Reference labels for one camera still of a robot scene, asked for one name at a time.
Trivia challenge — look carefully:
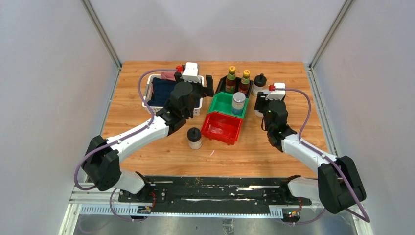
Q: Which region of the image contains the yellow cap sauce bottle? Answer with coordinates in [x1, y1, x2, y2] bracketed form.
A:
[225, 66, 236, 94]
[238, 70, 251, 95]

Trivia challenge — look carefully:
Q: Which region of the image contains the silver lid jar back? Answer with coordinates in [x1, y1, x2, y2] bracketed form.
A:
[231, 92, 246, 115]

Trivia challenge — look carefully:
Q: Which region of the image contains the silver lid jar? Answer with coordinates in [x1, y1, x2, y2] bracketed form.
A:
[254, 109, 264, 118]
[231, 92, 246, 115]

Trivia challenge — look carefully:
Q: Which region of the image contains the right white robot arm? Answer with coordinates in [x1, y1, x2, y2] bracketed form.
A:
[254, 91, 367, 214]

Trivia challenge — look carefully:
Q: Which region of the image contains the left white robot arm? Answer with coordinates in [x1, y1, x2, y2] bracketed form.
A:
[75, 72, 214, 202]

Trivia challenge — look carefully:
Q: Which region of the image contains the black plastic bin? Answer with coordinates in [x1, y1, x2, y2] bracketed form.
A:
[215, 76, 254, 98]

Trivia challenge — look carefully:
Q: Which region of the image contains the green plastic bin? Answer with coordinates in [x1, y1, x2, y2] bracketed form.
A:
[207, 92, 249, 119]

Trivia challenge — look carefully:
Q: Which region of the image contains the dark blue cloth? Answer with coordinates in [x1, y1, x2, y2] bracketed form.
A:
[142, 78, 201, 109]

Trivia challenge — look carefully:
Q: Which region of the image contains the pink cloth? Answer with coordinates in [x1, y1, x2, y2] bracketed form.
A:
[160, 71, 176, 81]

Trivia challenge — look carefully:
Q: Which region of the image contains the black cap shaker back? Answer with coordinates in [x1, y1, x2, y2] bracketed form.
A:
[251, 73, 267, 96]

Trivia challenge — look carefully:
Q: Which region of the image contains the black cap shaker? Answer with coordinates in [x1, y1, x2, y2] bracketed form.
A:
[251, 73, 267, 96]
[187, 127, 202, 150]

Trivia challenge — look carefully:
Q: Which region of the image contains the white plastic basket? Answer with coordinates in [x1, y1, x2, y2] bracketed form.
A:
[142, 74, 205, 117]

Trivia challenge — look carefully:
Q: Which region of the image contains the red plastic bin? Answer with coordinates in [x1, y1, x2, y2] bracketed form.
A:
[201, 112, 243, 145]

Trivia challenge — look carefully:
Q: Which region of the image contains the black cap shaker front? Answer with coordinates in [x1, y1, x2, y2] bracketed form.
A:
[187, 127, 202, 150]

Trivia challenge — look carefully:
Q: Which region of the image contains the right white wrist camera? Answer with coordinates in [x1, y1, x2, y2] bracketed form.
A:
[265, 82, 286, 101]

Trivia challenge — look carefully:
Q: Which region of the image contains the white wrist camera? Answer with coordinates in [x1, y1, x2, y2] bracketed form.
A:
[265, 82, 286, 101]
[182, 62, 201, 83]

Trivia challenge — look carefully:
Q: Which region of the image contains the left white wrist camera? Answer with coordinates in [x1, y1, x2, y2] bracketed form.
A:
[182, 62, 201, 83]

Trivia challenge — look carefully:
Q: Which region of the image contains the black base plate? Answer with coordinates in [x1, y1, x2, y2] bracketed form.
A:
[114, 176, 321, 218]

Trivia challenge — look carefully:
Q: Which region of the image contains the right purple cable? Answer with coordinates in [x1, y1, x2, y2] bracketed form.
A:
[268, 86, 371, 226]

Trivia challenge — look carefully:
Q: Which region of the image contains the aluminium rail frame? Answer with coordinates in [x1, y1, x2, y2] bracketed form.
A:
[58, 0, 373, 235]

